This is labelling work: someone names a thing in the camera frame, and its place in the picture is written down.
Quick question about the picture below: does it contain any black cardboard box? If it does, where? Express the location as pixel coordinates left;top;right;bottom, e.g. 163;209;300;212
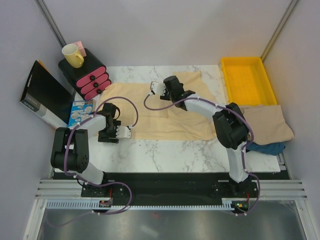
20;60;74;129

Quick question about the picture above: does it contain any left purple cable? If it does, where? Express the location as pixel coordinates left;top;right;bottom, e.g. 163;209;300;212
44;96;140;228

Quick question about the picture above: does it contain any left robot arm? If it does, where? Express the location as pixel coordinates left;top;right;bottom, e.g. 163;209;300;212
50;103;121;197

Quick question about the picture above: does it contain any folded blue t shirt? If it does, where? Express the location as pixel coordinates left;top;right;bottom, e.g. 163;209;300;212
246;142;286;156

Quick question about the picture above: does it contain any blue picture book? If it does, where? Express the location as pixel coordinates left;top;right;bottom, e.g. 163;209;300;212
68;99;96;128

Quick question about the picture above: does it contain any black pink drawer unit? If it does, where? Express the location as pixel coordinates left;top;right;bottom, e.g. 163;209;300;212
58;48;112;101

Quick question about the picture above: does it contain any left white cable duct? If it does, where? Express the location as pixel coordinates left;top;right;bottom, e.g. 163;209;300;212
46;199;113;210

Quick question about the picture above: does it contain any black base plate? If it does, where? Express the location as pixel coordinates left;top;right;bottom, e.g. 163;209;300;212
81;173;258;207

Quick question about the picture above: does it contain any white cable duct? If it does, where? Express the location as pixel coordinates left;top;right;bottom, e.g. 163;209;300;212
46;199;113;210
221;197;258;211

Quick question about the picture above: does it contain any corner aluminium post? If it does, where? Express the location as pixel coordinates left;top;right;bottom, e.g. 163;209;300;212
35;0;66;48
260;0;300;62

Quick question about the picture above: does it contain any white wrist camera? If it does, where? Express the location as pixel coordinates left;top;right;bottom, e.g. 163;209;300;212
115;125;132;139
150;81;166;96

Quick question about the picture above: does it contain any yellow plastic bin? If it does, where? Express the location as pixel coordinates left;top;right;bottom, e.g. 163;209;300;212
220;56;277;106

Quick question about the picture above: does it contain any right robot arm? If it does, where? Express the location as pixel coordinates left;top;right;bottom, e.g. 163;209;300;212
150;75;252;197

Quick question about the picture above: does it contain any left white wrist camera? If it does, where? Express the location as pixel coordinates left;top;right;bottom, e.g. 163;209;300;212
115;125;132;139

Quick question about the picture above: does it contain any yellow ceramic mug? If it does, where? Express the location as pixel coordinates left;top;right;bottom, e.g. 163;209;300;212
61;43;84;68

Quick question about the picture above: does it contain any right corner aluminium post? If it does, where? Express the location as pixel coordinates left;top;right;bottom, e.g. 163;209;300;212
260;0;300;62

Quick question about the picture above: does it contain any right white cable duct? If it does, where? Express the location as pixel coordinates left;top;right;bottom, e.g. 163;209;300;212
221;197;258;211

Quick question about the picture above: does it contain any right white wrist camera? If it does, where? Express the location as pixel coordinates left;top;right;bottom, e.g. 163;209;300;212
150;81;166;96

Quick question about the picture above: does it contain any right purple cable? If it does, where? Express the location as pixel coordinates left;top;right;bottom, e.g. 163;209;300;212
143;92;261;217

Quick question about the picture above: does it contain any left corner aluminium post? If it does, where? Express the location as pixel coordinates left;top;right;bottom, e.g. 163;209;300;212
35;0;66;48

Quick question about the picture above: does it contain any purple cable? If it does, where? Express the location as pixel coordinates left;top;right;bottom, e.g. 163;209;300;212
44;96;140;228
143;92;261;217

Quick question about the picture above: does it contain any cream yellow t shirt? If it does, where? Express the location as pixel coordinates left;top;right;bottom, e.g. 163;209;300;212
100;83;216;141

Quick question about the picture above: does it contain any aluminium frame rail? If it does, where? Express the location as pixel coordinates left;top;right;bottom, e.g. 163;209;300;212
35;180;307;201

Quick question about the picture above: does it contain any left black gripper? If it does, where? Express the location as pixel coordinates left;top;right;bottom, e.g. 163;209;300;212
98;120;121;144

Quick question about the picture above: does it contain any folded beige t shirt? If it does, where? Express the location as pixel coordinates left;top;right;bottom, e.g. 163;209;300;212
240;105;295;145

